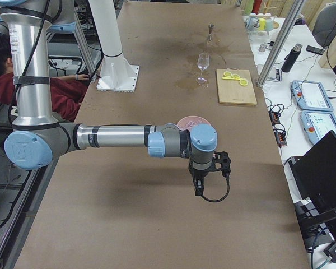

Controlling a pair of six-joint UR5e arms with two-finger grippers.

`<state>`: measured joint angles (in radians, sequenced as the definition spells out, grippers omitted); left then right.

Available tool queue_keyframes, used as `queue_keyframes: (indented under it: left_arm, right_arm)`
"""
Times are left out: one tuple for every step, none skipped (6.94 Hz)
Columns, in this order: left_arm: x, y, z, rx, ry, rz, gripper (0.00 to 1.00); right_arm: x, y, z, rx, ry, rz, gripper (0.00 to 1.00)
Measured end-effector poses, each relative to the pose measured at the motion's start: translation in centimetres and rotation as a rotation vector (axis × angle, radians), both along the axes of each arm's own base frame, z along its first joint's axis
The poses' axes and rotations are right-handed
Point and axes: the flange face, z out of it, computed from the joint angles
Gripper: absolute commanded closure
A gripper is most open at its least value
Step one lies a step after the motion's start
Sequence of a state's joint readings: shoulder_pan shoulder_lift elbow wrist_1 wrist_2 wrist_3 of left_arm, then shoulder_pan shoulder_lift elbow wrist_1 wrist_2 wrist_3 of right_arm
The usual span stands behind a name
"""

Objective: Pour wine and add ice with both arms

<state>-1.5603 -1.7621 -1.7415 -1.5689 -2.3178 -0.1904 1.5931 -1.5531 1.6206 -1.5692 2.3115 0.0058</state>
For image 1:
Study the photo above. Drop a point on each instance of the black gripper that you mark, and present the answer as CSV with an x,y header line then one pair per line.
x,y
200,175

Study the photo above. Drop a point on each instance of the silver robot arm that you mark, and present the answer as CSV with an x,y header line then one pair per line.
x,y
38,138

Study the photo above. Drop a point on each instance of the pink bowl of ice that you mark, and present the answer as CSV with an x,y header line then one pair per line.
x,y
187,123

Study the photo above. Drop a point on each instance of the clear wine glass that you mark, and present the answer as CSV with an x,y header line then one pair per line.
x,y
202,64

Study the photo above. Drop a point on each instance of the bamboo cutting board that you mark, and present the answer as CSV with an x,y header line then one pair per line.
x,y
231,92

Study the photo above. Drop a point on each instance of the yellow plastic knife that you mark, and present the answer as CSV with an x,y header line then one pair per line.
x,y
231,78

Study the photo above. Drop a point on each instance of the far lemon slice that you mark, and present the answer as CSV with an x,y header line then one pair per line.
x,y
243,82

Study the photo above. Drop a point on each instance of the middle lemon slice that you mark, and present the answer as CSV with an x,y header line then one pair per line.
x,y
235,76

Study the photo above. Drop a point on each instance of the black monitor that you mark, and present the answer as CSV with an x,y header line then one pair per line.
x,y
315,176

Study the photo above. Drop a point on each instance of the white digital scale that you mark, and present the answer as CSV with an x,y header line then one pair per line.
x,y
275,75

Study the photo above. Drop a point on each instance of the lower teach pendant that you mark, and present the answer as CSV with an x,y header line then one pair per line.
x,y
317,124

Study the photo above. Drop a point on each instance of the teach pendant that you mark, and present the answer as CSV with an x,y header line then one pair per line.
x,y
310,95
317,124

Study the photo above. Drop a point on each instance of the upper teach pendant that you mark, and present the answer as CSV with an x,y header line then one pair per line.
x,y
310,95

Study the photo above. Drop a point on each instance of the small steel weight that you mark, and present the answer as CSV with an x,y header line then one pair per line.
x,y
262,48

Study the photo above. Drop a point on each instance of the black water bottle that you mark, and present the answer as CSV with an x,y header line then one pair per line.
x,y
291,58

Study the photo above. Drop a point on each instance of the person in red hoodie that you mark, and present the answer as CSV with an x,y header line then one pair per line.
x,y
67,92

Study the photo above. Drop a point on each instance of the yellow cup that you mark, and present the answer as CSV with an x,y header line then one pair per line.
x,y
261,23

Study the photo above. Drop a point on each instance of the blue-grey cup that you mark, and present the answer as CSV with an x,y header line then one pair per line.
x,y
269,25

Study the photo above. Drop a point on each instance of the black smartphone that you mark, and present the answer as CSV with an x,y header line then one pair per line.
x,y
318,51

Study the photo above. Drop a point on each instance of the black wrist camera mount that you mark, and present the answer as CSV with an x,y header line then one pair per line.
x,y
221,162

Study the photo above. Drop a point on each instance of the lemon slice near handle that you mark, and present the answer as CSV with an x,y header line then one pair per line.
x,y
227,74

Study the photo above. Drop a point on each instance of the white camera stand column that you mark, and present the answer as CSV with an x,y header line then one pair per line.
x,y
116,73

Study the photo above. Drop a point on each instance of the aluminium frame post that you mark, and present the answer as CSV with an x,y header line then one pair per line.
x,y
280,40

